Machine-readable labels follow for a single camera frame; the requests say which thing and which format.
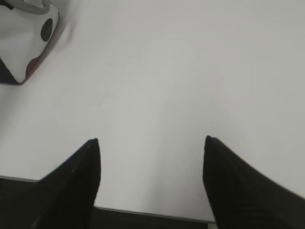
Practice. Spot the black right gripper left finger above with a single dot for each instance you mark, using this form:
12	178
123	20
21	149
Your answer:
64	198

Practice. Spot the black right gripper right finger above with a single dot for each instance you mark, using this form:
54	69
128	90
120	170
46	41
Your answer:
243	198

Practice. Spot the navy and white lunch bag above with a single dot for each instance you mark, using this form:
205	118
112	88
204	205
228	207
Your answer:
26	28

